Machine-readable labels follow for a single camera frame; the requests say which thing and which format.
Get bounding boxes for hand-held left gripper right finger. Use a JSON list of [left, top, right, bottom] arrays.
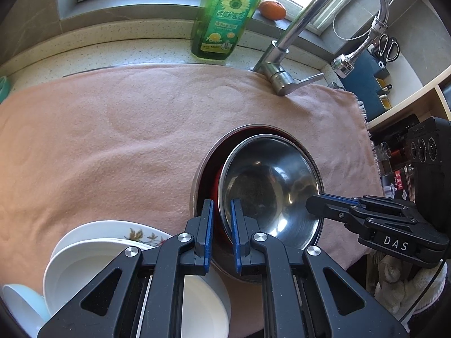
[[230, 199, 409, 338]]

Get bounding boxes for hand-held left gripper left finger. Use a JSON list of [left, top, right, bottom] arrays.
[[37, 199, 215, 338]]

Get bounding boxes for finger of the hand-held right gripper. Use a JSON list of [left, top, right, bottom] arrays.
[[319, 194, 366, 208], [305, 196, 368, 224]]

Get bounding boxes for stainless steel bowl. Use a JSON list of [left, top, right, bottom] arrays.
[[211, 128, 325, 250], [190, 124, 326, 283]]

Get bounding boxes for white plate with grey print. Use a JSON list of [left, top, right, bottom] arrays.
[[43, 237, 231, 338]]

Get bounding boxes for person's right forearm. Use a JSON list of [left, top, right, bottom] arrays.
[[409, 301, 450, 328]]

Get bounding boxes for person's right hand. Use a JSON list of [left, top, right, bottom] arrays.
[[373, 253, 448, 317]]

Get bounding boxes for white shelf board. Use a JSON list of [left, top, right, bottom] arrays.
[[363, 77, 451, 132]]

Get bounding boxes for blue utensil holder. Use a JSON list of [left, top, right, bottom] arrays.
[[339, 47, 392, 101]]

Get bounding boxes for pink towel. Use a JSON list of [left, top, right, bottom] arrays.
[[0, 64, 384, 338]]

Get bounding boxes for chrome faucet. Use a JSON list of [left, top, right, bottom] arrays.
[[252, 0, 390, 96]]

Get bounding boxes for light blue bowl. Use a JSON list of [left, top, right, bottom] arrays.
[[2, 283, 50, 337]]

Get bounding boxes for orange tangerine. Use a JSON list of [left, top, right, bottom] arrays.
[[259, 0, 287, 21]]

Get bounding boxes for green dish soap bottle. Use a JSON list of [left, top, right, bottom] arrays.
[[190, 0, 266, 65]]

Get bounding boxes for teal plastic item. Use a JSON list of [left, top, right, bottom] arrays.
[[0, 75, 11, 103]]

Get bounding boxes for chrome faucet sprayer hose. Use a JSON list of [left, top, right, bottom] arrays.
[[330, 17, 385, 78]]

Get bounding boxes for black handled scissors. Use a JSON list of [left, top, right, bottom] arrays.
[[377, 34, 401, 63]]

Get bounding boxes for white bead chain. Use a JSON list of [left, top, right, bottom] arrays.
[[332, 0, 372, 40]]

